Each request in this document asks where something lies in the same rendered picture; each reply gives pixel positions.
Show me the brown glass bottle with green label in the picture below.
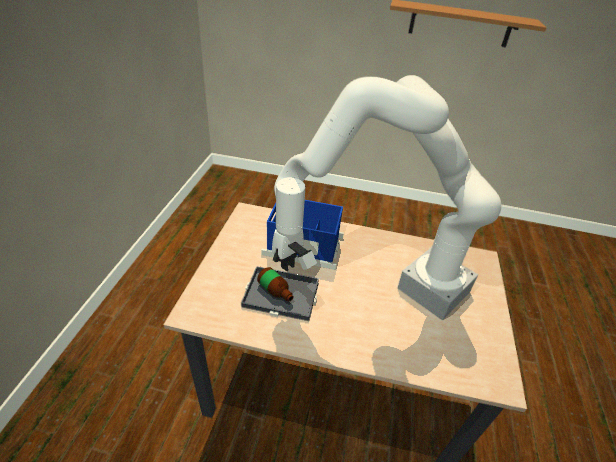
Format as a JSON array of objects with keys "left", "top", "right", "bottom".
[{"left": 257, "top": 267, "right": 294, "bottom": 302}]

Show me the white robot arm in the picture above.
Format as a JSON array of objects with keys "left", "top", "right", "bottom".
[{"left": 274, "top": 75, "right": 501, "bottom": 291}]

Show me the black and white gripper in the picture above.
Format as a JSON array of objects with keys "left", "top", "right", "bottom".
[{"left": 272, "top": 228, "right": 303, "bottom": 272}]

